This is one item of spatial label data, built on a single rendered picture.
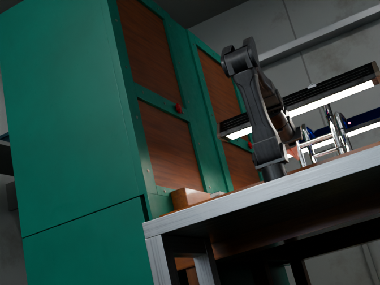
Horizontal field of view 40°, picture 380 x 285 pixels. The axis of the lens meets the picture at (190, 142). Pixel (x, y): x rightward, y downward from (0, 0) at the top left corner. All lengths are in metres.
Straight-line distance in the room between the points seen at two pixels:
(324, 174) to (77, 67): 1.14
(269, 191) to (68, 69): 1.10
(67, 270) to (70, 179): 0.31
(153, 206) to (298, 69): 3.28
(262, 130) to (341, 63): 3.40
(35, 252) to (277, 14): 3.66
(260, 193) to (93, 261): 0.81
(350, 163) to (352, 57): 3.65
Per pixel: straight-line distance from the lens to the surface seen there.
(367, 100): 4.61
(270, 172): 1.34
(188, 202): 1.81
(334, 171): 1.13
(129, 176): 1.75
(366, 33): 4.81
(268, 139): 1.37
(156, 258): 1.25
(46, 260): 1.94
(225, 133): 1.97
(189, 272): 1.67
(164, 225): 1.25
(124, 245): 1.74
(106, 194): 1.80
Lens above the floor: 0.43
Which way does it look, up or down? 18 degrees up
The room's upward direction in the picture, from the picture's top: 14 degrees counter-clockwise
